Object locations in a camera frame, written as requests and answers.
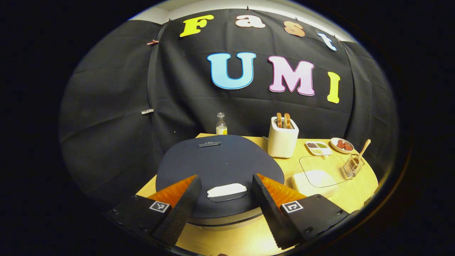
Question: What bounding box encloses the round white plate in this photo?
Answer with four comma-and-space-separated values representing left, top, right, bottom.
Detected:
330, 137, 355, 154

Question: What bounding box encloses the wooden spoon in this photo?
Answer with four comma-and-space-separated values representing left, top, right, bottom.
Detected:
352, 139, 371, 166

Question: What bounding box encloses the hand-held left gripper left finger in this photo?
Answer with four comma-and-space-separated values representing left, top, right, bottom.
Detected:
107, 174, 202, 246

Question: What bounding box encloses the white toaster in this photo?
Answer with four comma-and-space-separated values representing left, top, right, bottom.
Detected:
267, 116, 299, 158

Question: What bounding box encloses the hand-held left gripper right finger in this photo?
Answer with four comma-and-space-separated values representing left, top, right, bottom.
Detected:
252, 173, 350, 250

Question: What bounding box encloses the white divided bean dish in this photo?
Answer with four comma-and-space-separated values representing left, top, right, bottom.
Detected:
306, 141, 333, 156

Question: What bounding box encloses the dark blue rice cooker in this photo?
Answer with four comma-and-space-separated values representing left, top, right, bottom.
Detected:
155, 134, 285, 228

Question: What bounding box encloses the glass bottle yellow label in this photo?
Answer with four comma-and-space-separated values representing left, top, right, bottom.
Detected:
216, 112, 228, 135

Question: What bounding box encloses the metal wire chopstick holder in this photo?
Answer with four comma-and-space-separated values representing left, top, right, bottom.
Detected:
342, 153, 365, 180

